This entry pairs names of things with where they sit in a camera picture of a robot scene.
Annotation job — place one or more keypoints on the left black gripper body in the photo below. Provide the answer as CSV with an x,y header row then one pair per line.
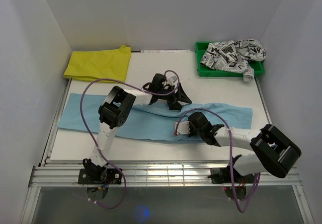
x,y
171,98

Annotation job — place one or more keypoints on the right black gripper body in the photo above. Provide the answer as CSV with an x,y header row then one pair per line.
x,y
193,132

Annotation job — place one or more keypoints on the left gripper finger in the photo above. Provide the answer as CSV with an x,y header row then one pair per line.
x,y
174,106
181,95

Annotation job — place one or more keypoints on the light blue trousers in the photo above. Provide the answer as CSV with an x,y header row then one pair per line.
x,y
154,122

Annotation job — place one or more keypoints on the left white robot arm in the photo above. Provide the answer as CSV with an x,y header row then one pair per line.
x,y
115,109

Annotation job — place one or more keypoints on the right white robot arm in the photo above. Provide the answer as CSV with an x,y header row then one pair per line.
x,y
273,151

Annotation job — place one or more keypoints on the newspaper print trousers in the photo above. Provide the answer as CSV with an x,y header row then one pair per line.
x,y
234,56

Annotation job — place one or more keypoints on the folded yellow trousers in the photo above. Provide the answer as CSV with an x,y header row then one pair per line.
x,y
91,65

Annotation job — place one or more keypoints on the green plastic bin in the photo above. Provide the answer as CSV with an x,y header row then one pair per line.
x,y
203,71

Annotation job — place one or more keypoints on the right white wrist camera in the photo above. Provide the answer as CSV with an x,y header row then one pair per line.
x,y
182,128

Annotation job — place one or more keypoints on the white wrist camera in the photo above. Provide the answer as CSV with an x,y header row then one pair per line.
x,y
172,81
182,128

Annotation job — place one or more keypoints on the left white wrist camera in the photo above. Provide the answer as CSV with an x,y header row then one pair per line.
x,y
172,81

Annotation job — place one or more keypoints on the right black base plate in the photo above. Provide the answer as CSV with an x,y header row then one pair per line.
x,y
222,175

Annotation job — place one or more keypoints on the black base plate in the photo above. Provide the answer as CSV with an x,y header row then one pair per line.
x,y
222,175
109,176

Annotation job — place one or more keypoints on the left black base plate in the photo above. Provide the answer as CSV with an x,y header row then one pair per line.
x,y
109,176

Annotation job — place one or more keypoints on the aluminium mounting rail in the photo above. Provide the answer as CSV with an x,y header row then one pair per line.
x,y
144,174

